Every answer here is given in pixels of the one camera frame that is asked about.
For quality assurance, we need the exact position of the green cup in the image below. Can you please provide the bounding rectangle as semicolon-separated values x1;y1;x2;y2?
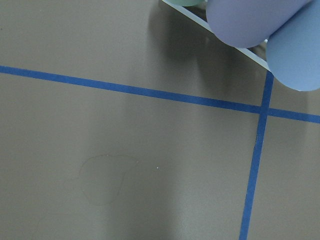
167;0;205;7

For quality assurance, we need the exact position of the purple cup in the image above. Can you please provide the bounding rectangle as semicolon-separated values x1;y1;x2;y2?
211;0;309;40

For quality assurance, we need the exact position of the blue cup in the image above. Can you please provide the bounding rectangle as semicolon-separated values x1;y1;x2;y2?
266;0;320;92

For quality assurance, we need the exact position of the white wire cup rack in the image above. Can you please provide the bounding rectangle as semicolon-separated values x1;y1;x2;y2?
163;0;269;70

